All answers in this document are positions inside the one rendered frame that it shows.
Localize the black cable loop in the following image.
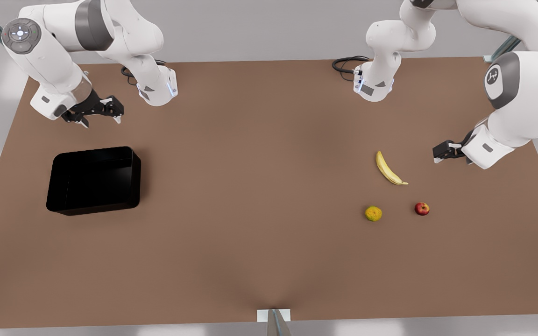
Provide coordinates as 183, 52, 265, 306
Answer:
120, 59, 167, 87
332, 56, 371, 83

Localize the black storage box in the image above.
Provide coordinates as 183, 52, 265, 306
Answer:
46, 146, 142, 216

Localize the yellow banana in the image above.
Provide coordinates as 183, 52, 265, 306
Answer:
375, 151, 409, 186

